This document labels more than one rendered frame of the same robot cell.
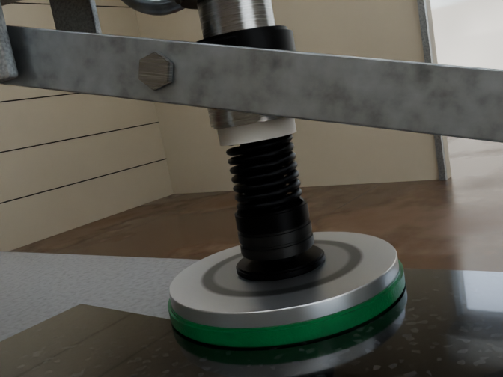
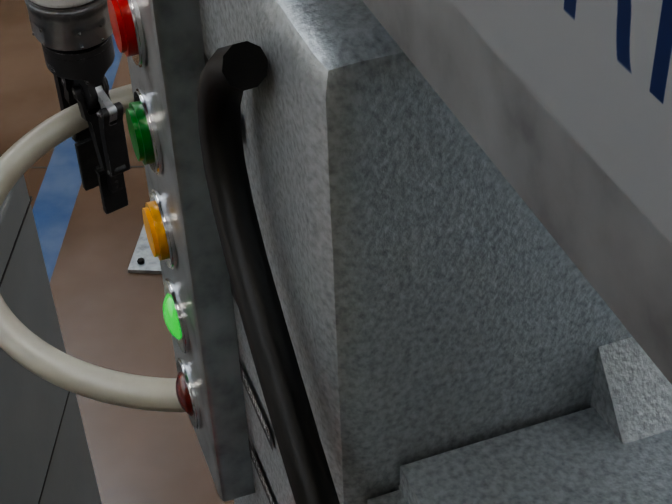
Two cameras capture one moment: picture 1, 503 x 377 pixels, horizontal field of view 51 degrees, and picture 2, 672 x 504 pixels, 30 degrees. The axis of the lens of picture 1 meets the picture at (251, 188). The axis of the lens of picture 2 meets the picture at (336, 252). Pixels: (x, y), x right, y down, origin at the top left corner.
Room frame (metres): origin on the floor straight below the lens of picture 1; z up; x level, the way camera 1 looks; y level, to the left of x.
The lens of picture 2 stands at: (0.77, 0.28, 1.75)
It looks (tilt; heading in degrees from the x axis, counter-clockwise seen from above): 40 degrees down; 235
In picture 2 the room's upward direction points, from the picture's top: 2 degrees counter-clockwise
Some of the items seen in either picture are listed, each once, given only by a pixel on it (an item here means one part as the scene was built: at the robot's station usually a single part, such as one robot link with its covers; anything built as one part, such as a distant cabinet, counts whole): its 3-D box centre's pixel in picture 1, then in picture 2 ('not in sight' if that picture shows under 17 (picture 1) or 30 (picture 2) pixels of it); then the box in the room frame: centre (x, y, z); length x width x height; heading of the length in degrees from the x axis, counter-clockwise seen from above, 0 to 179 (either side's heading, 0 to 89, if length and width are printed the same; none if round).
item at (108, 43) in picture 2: not in sight; (82, 67); (0.31, -0.86, 1.04); 0.08 x 0.07 x 0.09; 89
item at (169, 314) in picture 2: not in sight; (178, 315); (0.59, -0.12, 1.36); 0.02 x 0.01 x 0.02; 74
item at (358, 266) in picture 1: (281, 271); not in sight; (0.48, -0.01, 0.89); 0.21 x 0.21 x 0.01
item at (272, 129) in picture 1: (254, 119); not in sight; (0.48, -0.01, 1.03); 0.07 x 0.07 x 0.04
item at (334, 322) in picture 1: (282, 274); not in sight; (0.48, -0.01, 0.88); 0.22 x 0.22 x 0.04
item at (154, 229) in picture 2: not in sight; (160, 229); (0.59, -0.12, 1.41); 0.03 x 0.01 x 0.03; 74
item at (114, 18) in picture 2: not in sight; (127, 21); (0.59, -0.12, 1.52); 0.03 x 0.01 x 0.03; 74
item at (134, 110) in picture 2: not in sight; (145, 132); (0.59, -0.12, 1.46); 0.03 x 0.01 x 0.03; 74
